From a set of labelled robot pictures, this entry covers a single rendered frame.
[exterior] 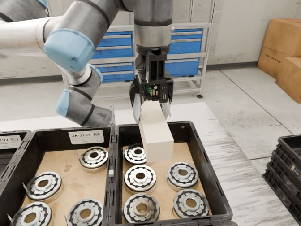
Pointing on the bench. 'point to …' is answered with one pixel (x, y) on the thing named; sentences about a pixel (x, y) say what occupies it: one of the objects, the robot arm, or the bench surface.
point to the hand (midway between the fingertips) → (150, 116)
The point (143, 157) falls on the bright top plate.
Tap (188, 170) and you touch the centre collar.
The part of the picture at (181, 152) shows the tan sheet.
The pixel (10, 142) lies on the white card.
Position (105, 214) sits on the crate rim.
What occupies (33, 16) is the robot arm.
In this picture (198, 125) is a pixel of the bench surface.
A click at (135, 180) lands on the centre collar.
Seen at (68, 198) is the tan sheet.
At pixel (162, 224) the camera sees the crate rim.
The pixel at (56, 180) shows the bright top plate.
